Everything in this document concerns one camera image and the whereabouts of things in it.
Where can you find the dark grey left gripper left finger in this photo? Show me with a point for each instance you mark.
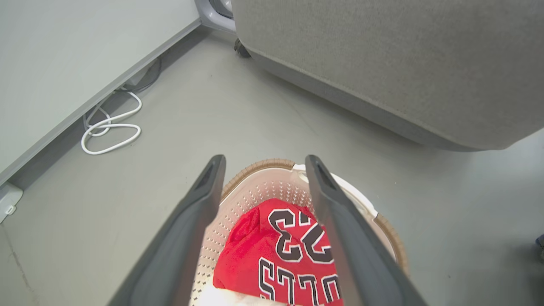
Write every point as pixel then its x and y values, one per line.
pixel 178 255

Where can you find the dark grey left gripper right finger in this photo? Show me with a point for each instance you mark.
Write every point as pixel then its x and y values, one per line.
pixel 361 263

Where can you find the white garment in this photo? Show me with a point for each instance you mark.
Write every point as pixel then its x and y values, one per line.
pixel 229 298

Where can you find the grey fabric sofa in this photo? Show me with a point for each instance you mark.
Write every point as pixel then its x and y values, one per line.
pixel 403 63

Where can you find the red basketball jersey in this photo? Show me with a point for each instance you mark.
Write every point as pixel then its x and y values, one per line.
pixel 250 255

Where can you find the pink perforated laundry basket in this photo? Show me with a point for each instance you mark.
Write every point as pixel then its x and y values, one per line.
pixel 259 185

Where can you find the white adapter box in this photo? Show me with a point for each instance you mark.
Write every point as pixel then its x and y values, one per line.
pixel 8 202

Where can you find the dark blue object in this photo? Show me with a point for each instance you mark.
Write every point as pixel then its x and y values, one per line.
pixel 540 246

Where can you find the large pale green partition panel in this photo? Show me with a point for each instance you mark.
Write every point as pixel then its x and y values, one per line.
pixel 63 63

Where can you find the light grey washing machine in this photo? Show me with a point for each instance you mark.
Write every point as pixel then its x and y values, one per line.
pixel 208 17

